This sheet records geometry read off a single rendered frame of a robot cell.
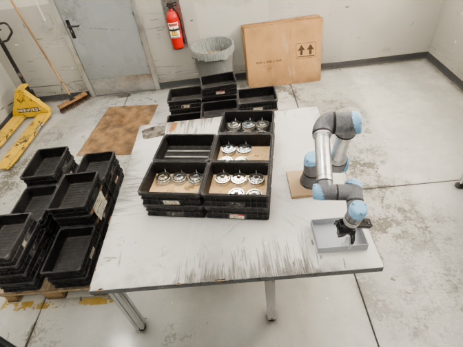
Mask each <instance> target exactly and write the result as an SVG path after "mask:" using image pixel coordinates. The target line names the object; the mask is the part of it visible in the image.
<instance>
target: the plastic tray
mask: <svg viewBox="0 0 463 347"><path fill-rule="evenodd" d="M342 218H343V217H337V218H322V219H314V220H311V224H310V225H311V230H312V233H313V238H314V241H315V244H316V249H317V252H318V253H333V252H342V251H358V250H367V249H368V246H369V243H368V241H367V238H366V235H365V234H364V231H363V229H361V228H355V230H356V233H355V242H354V244H353V246H352V247H351V248H350V249H348V246H342V245H341V243H342V242H344V241H345V238H346V237H347V236H348V235H345V236H344V237H340V238H338V235H337V233H336V232H337V228H336V225H333V224H334V221H336V220H339V219H342ZM349 236H350V235H349Z"/></svg>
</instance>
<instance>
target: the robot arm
mask: <svg viewBox="0 0 463 347"><path fill-rule="evenodd" d="M361 133H362V116H361V113H360V112H358V111H348V112H326V113H324V114H322V115H321V116H320V117H319V118H318V119H317V120H316V122H315V123H314V126H313V129H312V138H313V139H314V141H315V151H310V152H308V153H307V154H306V155H305V158H304V161H303V163H304V165H303V173H302V175H301V177H300V184H301V185H302V186H303V187H304V188H305V189H310V190H312V194H313V199H314V200H346V203H347V212H346V213H345V215H344V217H343V218H342V219H339V220H336V221H334V224H333V225H336V228H337V232H336V233H337V235H338V238H340V237H344V236H345V235H348V236H347V237H346V238H345V241H344V242H342V243H341V245H342V246H348V249H350V248H351V247H352V246H353V244H354V242H355V233H356V230H355V228H361V229H370V228H371V227H372V226H373V225H372V223H371V221H370V219H369V218H365V217H366V215H367V212H368V206H367V205H366V203H365V202H364V198H363V189H362V184H361V182H360V181H359V180H358V179H348V180H346V181H345V182H344V185H342V184H334V183H333V173H339V174H341V173H345V172H346V171H347V170H348V168H349V156H348V155H347V151H348V148H349V145H350V142H351V139H353V138H354V137H355V136H356V134H361ZM332 134H335V139H334V142H333V147H332V150H331V144H330V138H331V136H332ZM349 235H350V236H349Z"/></svg>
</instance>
